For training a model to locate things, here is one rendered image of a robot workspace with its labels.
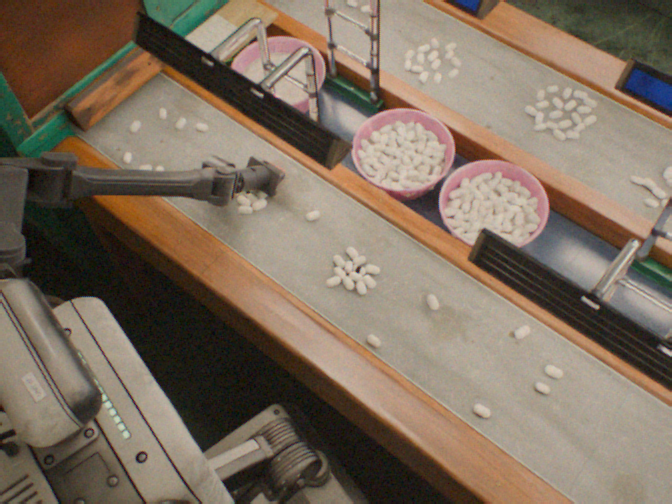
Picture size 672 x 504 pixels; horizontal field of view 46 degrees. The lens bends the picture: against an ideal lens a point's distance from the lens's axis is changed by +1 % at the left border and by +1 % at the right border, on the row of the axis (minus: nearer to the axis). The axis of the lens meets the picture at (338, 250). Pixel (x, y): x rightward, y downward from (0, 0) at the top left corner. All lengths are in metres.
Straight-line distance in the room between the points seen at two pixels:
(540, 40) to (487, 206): 0.57
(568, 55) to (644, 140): 0.33
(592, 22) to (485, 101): 1.43
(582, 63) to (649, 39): 1.27
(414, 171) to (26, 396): 1.38
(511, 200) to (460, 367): 0.48
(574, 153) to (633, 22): 1.55
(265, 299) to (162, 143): 0.58
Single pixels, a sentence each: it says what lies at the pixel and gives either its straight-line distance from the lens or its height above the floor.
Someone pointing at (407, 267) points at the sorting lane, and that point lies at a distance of 1.90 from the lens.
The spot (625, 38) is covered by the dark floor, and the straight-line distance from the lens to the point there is 3.55.
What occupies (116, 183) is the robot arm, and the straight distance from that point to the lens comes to 1.73.
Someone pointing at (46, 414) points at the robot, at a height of 1.64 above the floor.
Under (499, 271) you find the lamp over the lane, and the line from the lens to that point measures 1.53.
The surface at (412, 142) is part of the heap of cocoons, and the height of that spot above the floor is 0.72.
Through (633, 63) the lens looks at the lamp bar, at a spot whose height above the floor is 1.10.
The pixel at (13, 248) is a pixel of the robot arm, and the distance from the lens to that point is 1.33.
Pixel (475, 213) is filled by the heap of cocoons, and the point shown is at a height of 0.74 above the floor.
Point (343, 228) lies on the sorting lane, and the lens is 1.95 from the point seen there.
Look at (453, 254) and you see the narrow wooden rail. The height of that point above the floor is 0.76.
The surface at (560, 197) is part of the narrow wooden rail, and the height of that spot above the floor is 0.74.
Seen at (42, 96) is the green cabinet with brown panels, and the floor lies 0.91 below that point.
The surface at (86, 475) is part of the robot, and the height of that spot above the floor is 1.45.
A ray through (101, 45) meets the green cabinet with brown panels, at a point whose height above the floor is 0.92.
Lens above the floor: 2.39
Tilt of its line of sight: 59 degrees down
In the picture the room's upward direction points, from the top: 5 degrees counter-clockwise
